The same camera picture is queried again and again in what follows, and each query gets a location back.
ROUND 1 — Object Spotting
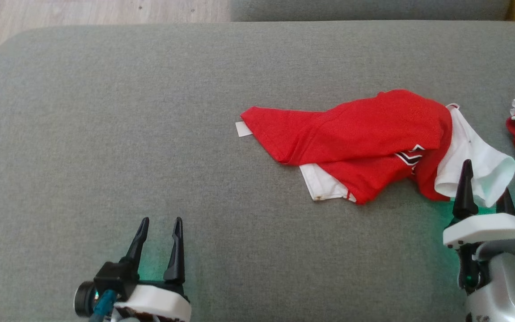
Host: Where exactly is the grey fabric sofa back cushion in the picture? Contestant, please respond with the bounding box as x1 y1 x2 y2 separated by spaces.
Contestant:
230 0 513 22

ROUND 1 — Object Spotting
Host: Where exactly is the left cable with blue connector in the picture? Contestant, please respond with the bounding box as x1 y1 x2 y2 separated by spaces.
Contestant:
88 289 118 322

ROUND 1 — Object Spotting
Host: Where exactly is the red and white jersey shirt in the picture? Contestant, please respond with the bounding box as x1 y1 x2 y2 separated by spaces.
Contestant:
235 89 515 209

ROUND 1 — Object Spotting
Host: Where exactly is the grey fabric sofa seat cushion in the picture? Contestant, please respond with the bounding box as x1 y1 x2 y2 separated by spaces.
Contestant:
0 20 515 322

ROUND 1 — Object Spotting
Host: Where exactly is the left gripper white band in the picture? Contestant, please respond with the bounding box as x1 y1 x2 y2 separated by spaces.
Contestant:
114 217 192 322

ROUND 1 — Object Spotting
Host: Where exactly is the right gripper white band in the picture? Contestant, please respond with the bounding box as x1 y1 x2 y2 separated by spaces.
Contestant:
443 159 515 294

